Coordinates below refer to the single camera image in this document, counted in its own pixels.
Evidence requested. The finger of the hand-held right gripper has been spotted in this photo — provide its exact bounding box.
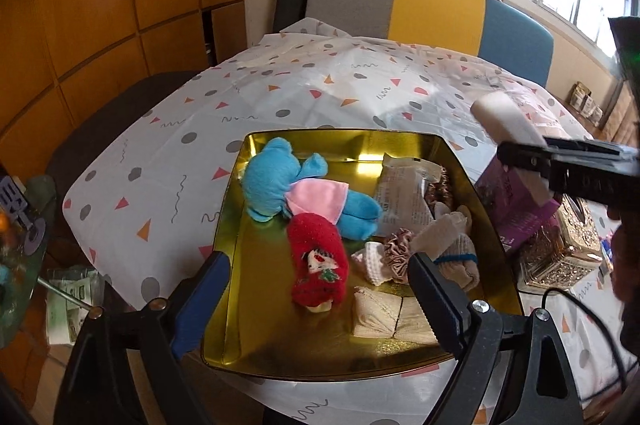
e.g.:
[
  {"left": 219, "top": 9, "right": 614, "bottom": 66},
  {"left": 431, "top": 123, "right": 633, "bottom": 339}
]
[
  {"left": 542, "top": 135, "right": 626, "bottom": 156},
  {"left": 496, "top": 140, "right": 640, "bottom": 206}
]

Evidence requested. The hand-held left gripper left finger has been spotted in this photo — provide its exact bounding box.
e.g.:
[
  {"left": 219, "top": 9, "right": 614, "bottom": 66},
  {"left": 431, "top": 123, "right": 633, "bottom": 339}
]
[{"left": 54, "top": 250, "right": 232, "bottom": 425}]

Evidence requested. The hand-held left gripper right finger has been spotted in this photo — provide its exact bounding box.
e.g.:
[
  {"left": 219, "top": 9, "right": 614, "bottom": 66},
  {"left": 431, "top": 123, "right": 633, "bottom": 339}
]
[{"left": 406, "top": 251, "right": 583, "bottom": 425}]

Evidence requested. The gold metal tray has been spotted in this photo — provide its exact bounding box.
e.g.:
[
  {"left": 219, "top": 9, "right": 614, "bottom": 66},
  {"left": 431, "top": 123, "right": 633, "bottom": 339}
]
[{"left": 200, "top": 130, "right": 523, "bottom": 381}]

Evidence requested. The blue plush toy pink shirt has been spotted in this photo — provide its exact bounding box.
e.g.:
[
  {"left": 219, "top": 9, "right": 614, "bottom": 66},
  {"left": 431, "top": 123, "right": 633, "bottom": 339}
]
[{"left": 241, "top": 137, "right": 383, "bottom": 241}]

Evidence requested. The beige folded cloth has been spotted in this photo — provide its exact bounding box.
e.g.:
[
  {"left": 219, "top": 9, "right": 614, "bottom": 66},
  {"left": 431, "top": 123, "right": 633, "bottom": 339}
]
[{"left": 351, "top": 286, "right": 441, "bottom": 347}]

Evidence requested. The pink satin scrunchie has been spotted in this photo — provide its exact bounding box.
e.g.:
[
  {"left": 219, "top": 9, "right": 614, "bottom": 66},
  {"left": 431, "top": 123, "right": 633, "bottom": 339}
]
[{"left": 382, "top": 229, "right": 418, "bottom": 283}]

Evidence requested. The white sock blue stripe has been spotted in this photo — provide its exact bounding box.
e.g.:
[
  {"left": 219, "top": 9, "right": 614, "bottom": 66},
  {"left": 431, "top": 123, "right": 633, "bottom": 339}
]
[{"left": 410, "top": 202, "right": 480, "bottom": 291}]

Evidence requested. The ornate gold tissue box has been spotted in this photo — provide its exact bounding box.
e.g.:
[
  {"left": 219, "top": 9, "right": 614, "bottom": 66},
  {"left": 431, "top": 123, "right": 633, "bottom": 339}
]
[{"left": 517, "top": 197, "right": 603, "bottom": 288}]

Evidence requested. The white waffle cloth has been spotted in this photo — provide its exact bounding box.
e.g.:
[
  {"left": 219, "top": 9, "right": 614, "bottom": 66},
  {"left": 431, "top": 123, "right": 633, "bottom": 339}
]
[{"left": 351, "top": 241, "right": 392, "bottom": 286}]

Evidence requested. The purple cardboard box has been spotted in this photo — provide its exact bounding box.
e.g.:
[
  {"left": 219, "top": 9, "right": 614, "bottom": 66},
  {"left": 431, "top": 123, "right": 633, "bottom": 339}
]
[{"left": 474, "top": 155, "right": 562, "bottom": 253}]

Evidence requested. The clear printed plastic packet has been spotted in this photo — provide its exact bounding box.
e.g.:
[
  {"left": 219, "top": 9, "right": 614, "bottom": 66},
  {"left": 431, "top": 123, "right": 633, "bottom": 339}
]
[{"left": 374, "top": 154, "right": 443, "bottom": 237}]

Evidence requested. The brown scrunchie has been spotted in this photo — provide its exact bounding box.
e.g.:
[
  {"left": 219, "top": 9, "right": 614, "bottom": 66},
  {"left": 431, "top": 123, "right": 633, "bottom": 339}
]
[{"left": 424, "top": 165, "right": 453, "bottom": 208}]

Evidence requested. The red sock doll print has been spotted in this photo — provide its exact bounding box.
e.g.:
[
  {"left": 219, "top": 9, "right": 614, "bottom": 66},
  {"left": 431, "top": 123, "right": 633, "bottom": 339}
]
[{"left": 286, "top": 213, "right": 349, "bottom": 313}]

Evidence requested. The green white packet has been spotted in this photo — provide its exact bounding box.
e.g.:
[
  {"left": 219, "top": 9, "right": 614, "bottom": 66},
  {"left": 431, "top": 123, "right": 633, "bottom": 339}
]
[{"left": 45, "top": 267, "right": 103, "bottom": 346}]

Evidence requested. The round glass side table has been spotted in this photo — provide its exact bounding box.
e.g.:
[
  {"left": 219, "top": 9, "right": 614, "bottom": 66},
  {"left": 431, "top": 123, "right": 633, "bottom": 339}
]
[{"left": 0, "top": 175, "right": 56, "bottom": 351}]

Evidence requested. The dark grey chair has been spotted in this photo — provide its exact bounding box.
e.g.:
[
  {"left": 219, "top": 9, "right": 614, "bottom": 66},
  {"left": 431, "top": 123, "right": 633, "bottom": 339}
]
[{"left": 45, "top": 71, "right": 206, "bottom": 206}]

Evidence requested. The grey yellow blue sofa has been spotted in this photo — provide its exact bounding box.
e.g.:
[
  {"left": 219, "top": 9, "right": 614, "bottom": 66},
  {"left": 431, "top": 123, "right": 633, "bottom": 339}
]
[{"left": 305, "top": 0, "right": 555, "bottom": 88}]

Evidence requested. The patterned white tablecloth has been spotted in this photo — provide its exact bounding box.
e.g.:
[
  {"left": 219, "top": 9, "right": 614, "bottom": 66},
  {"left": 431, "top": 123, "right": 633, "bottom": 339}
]
[{"left": 62, "top": 17, "right": 640, "bottom": 425}]

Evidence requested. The orange wooden wardrobe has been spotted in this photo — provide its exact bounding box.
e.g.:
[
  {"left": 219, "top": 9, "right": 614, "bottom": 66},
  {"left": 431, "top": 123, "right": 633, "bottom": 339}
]
[{"left": 0, "top": 0, "right": 246, "bottom": 186}]

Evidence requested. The black cable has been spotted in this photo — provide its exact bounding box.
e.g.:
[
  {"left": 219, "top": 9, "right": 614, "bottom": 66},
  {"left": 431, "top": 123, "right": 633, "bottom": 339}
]
[{"left": 537, "top": 287, "right": 631, "bottom": 406}]

